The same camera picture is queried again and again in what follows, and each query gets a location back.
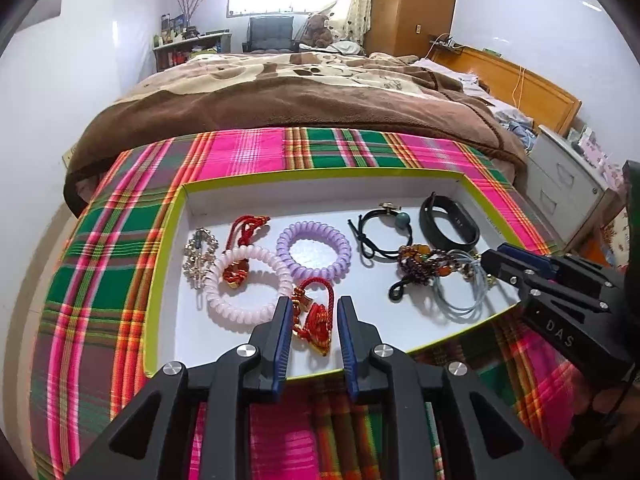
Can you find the white pillow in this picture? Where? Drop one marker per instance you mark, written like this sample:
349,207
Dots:
346,48

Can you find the wooden bed headboard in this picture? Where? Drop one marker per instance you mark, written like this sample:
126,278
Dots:
540,95

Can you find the wall shelf with power strip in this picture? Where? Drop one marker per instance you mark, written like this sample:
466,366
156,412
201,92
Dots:
447,44

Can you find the black fitness band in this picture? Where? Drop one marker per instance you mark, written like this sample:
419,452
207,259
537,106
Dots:
462,222

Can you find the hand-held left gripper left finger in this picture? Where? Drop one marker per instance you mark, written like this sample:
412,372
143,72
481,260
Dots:
285,330

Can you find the desk with bottles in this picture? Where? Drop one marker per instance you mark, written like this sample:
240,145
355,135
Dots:
190,47

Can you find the floral cloth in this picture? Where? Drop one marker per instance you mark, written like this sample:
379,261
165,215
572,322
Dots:
616,237

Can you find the white drawer nightstand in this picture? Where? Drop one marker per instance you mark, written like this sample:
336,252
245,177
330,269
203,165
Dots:
560,180

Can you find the printed card box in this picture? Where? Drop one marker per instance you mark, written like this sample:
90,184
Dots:
587,145

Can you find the dotted curtain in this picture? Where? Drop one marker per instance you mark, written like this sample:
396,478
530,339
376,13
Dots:
355,5

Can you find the pink flower branches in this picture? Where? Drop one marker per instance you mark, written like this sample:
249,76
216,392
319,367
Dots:
192,2

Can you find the brown teddy bear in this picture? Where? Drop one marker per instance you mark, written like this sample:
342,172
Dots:
317,30

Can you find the person's right hand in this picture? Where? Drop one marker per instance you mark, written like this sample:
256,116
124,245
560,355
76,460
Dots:
605,405

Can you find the wooden wardrobe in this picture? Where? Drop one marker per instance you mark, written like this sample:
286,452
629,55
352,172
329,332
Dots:
410,5

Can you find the black chair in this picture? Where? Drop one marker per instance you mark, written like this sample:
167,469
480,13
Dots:
270,35

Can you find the light blue clothes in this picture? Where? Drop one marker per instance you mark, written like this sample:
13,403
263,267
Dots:
515,125

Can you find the white tray box yellow sides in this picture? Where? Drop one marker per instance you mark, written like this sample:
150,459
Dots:
320,200

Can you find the bed with brown blanket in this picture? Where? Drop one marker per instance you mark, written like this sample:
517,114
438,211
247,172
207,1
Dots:
250,110

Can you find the pink green plaid blanket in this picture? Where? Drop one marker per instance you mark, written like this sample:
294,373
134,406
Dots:
100,285

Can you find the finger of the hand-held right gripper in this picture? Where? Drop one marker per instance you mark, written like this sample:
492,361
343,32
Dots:
520,254
510,272

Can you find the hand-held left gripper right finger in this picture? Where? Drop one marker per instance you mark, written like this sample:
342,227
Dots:
346,340

